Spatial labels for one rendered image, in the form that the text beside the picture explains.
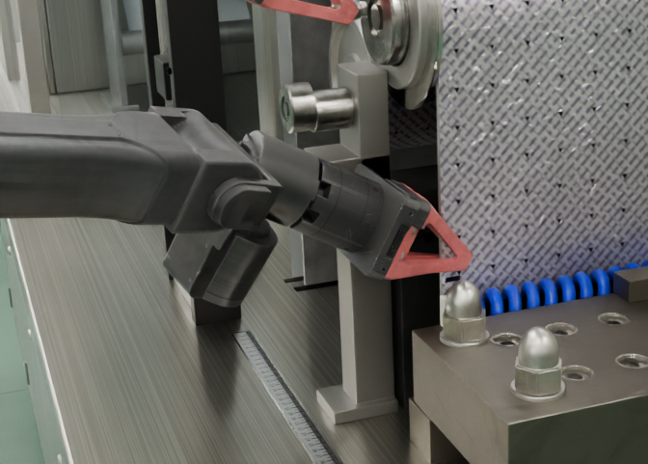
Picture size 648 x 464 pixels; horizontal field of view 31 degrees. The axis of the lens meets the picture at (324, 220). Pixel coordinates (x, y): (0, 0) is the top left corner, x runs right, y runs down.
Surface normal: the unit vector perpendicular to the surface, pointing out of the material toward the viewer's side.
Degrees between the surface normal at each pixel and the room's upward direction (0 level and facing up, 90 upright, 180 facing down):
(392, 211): 60
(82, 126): 29
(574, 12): 90
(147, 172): 108
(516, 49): 90
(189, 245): 75
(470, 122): 90
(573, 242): 90
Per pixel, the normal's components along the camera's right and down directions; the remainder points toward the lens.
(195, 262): -0.65, 0.01
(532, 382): -0.66, 0.27
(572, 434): 0.32, 0.29
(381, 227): -0.84, -0.35
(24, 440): -0.05, -0.94
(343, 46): -0.95, 0.15
